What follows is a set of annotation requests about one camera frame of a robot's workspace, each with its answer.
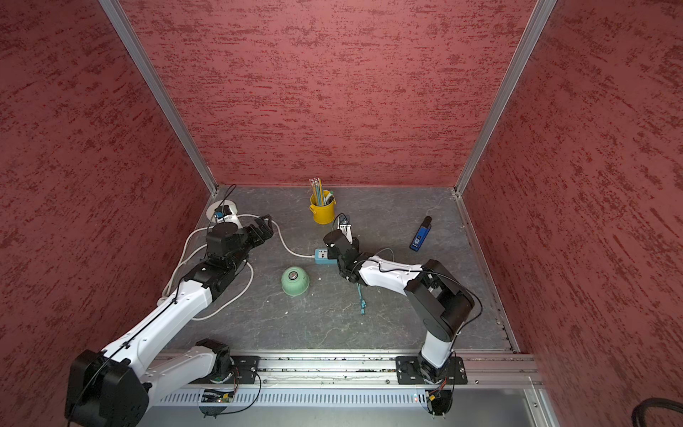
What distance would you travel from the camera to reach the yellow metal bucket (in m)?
1.05

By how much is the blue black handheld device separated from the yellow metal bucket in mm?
353

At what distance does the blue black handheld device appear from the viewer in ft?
3.35
